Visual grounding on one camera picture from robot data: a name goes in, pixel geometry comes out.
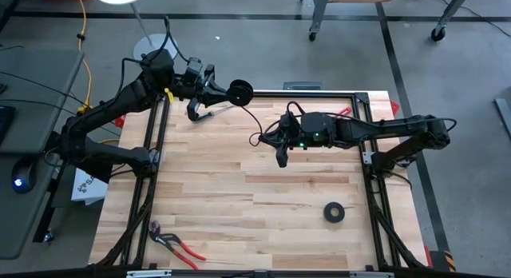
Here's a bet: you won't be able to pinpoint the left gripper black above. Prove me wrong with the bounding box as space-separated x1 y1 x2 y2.
174 64 235 121

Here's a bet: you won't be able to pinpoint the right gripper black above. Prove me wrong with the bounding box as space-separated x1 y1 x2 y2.
258 125 305 169

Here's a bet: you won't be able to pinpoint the black cord spool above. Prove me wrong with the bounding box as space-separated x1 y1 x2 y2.
226 78 255 108

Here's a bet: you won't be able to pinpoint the black cord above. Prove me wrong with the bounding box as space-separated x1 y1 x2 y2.
239 105 265 148

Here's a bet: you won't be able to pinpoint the black tape roll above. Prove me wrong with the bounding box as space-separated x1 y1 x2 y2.
323 201 346 224

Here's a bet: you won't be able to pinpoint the wooden table with grey legs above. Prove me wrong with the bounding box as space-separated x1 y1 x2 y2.
299 0 394 43

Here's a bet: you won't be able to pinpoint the white printed box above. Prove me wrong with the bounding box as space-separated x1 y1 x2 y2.
70 168 109 206

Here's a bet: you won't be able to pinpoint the grey desk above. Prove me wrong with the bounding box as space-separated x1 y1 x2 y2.
0 49 85 260

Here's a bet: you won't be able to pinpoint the black computer mouse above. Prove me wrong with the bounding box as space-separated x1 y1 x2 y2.
10 160 38 194

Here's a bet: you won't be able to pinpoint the grey metal bar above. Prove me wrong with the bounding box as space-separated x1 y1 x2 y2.
493 97 511 141

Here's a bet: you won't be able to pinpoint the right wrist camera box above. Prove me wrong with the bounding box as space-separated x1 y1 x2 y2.
279 112 301 129

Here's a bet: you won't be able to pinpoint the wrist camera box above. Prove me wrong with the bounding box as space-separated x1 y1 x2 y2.
279 112 301 129
184 57 204 85

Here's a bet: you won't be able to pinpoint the grey handled screwdriver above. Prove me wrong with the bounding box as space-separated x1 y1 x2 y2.
191 104 236 124

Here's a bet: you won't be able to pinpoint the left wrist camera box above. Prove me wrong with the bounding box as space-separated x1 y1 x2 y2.
184 57 204 85

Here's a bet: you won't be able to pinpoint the black aluminium table frame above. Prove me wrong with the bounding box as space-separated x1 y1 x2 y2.
91 89 428 271

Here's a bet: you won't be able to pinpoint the large red handled pliers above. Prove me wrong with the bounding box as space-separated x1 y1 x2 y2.
148 220 208 271

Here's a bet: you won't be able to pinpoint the yellow cable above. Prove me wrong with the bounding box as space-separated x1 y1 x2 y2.
73 0 93 115

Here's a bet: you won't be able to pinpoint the silver bracket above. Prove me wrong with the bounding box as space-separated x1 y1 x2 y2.
349 271 394 278
126 269 172 278

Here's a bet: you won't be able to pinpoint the grey wheeled cart frame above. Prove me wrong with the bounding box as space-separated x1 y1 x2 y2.
410 0 474 42

